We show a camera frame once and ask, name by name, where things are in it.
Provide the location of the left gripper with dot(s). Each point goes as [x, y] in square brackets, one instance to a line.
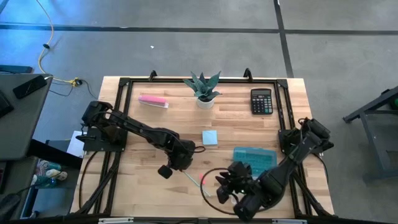
[183, 154]

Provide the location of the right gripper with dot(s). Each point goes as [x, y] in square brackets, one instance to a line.
[241, 180]

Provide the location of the pink eraser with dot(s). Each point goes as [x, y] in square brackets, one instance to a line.
[202, 179]

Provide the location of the green pencil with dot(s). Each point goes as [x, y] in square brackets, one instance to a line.
[196, 183]

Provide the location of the blue sticky note pad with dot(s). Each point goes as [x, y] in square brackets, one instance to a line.
[210, 137]

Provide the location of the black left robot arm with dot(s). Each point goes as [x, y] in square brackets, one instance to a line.
[140, 127]

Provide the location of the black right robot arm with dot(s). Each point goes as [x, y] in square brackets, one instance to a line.
[280, 177]

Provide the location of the pink highlighter pack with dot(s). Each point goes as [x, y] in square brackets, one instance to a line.
[152, 100]

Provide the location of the potted plant white pot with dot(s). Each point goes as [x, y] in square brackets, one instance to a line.
[203, 90]

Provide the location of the black calculator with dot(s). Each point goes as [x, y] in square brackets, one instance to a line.
[261, 101]

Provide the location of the white paper sheet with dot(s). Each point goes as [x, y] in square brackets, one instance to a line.
[74, 146]

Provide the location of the pile of colourful items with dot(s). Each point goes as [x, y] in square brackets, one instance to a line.
[49, 174]

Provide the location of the blue storage bin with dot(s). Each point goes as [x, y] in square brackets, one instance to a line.
[26, 202]

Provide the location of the grey side table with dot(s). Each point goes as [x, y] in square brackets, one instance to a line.
[18, 130]

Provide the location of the black metal stand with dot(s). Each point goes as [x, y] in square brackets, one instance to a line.
[373, 104]

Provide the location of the black smartphone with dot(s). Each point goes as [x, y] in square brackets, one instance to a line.
[29, 87]

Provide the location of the green round object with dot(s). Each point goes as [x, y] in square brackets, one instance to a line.
[395, 102]

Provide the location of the silver metal bracket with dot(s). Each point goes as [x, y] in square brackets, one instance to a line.
[115, 220]
[289, 221]

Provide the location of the black aluminium table frame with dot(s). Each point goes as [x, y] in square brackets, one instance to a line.
[155, 80]

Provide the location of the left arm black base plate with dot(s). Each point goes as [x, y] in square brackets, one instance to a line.
[99, 145]

